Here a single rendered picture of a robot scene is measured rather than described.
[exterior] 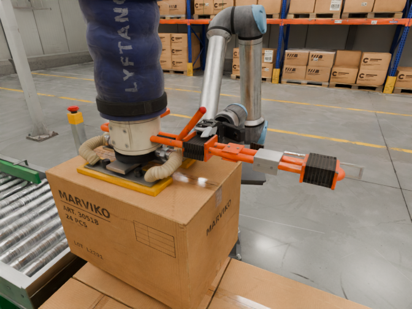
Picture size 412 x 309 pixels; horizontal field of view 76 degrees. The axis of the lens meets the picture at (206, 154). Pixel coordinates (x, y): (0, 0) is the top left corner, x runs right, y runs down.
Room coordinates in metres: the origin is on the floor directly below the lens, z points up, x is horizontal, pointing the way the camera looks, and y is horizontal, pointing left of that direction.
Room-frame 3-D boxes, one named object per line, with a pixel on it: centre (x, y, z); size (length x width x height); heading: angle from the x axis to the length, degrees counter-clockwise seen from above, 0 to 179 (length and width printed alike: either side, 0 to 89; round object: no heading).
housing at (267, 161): (0.66, -0.17, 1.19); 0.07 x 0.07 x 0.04; 63
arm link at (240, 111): (1.04, -0.11, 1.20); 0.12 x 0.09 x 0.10; 155
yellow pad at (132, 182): (0.78, 0.28, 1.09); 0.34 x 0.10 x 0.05; 63
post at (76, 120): (1.71, 0.88, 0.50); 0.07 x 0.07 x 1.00; 65
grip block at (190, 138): (0.75, 0.02, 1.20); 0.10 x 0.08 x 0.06; 153
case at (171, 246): (0.85, 0.22, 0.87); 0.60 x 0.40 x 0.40; 62
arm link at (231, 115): (0.96, -0.07, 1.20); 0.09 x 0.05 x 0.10; 65
